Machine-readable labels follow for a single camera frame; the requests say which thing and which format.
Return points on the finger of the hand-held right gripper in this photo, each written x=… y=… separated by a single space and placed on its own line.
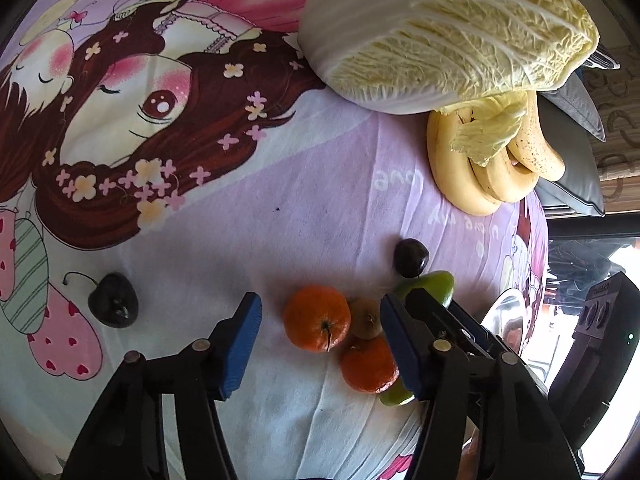
x=450 y=321

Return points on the brown kiwi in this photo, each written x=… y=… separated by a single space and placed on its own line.
x=362 y=317

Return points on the patterned grey pillow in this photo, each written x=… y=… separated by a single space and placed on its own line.
x=602 y=57

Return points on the small orange tangerine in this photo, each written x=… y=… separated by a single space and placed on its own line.
x=367 y=367

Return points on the large orange tangerine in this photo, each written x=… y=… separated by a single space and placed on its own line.
x=317 y=317

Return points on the silver metal plate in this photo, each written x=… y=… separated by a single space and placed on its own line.
x=505 y=310

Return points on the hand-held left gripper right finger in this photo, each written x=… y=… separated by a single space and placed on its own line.
x=400 y=347

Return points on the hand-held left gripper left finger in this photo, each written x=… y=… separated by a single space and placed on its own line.
x=242 y=347

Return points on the dark red cherry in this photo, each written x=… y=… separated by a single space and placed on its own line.
x=112 y=302
x=410 y=257

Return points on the printed cartoon blanket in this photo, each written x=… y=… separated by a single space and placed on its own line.
x=250 y=185

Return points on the spotted yellow banana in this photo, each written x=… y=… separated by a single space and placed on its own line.
x=540 y=160

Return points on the napa cabbage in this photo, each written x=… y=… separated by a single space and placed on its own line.
x=425 y=35

